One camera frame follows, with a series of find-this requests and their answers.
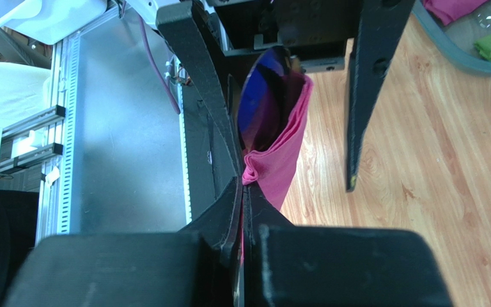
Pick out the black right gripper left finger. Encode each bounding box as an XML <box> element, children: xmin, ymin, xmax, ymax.
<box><xmin>4</xmin><ymin>178</ymin><xmax>242</xmax><ymax>306</ymax></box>

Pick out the pink utensil sleeve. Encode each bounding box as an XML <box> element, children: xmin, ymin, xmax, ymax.
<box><xmin>421</xmin><ymin>0</ymin><xmax>488</xmax><ymax>26</ymax></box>

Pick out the purple metal spoon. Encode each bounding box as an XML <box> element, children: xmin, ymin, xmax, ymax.
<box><xmin>237</xmin><ymin>46</ymin><xmax>305</xmax><ymax>152</ymax></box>

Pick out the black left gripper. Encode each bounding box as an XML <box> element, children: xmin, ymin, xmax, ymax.
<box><xmin>155</xmin><ymin>1</ymin><xmax>415</xmax><ymax>193</ymax></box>

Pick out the grey-green plastic tub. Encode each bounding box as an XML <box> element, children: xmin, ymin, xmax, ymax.
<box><xmin>412</xmin><ymin>1</ymin><xmax>491</xmax><ymax>75</ymax></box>

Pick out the magenta paper napkin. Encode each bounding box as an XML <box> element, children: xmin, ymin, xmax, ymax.
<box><xmin>241</xmin><ymin>72</ymin><xmax>315</xmax><ymax>265</ymax></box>

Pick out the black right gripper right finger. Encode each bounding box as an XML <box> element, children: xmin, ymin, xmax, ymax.
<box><xmin>243</xmin><ymin>184</ymin><xmax>453</xmax><ymax>306</ymax></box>

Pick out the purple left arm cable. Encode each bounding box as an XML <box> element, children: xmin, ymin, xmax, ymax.
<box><xmin>137</xmin><ymin>12</ymin><xmax>182</xmax><ymax>116</ymax></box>

